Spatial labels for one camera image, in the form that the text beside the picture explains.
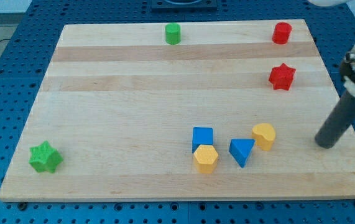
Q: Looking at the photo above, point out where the green star block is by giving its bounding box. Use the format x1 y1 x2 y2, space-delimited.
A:
29 141 63 173

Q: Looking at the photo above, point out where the red star block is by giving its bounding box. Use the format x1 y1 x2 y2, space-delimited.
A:
269 63 296 91

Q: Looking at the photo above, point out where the yellow hexagon block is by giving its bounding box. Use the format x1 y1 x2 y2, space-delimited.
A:
193 144 219 174

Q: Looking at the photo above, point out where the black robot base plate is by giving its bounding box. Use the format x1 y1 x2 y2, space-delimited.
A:
149 0 218 11

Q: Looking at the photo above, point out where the yellow heart block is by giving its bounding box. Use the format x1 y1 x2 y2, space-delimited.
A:
252 123 276 151

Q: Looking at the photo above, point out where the blue triangle block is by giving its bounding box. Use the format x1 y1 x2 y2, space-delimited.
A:
229 139 255 168

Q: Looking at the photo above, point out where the red cylinder block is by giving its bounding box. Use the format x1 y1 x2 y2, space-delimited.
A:
272 22 292 45

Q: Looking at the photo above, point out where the blue cube block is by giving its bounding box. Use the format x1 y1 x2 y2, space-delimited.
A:
191 127 213 153

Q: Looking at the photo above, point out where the wooden board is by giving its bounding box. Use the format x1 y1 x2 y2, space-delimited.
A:
0 19 355 202

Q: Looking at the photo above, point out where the green cylinder block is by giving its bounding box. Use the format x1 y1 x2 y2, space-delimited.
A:
165 22 181 45

